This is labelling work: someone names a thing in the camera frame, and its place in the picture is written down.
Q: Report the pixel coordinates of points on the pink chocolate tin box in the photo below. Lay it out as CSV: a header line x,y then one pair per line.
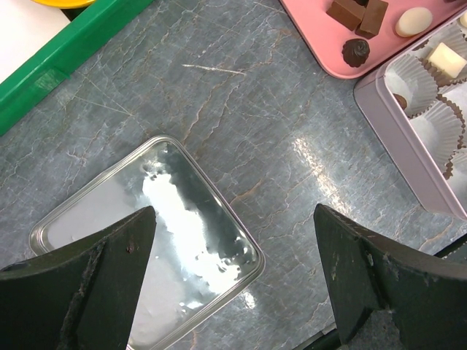
x,y
427,140

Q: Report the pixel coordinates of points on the brown oval chocolate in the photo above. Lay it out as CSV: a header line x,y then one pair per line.
x,y
400,100

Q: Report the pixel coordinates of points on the dark fluted round chocolate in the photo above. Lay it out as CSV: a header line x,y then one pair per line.
x,y
355,52

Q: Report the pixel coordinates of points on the white oval chocolate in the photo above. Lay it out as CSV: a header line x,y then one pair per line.
x,y
414,21

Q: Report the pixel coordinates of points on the pink tray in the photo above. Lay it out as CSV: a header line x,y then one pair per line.
x,y
325,37

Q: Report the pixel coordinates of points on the green plastic bin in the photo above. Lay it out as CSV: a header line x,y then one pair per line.
x,y
62,55

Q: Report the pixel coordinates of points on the silver tin lid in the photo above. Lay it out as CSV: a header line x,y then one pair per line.
x,y
202,255

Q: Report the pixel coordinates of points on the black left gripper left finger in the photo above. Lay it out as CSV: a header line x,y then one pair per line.
x,y
82,295

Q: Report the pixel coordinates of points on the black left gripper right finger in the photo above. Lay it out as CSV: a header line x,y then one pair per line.
x,y
366,272

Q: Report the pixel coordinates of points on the white rectangular chocolate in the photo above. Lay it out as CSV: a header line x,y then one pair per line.
x,y
446,60

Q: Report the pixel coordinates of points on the yellow bowl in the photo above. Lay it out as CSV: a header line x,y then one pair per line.
x,y
66,4

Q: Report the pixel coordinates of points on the brown bar chocolate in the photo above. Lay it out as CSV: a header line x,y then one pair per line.
x,y
372,19

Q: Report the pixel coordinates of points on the brown block chocolate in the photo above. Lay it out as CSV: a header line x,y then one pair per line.
x,y
346,12

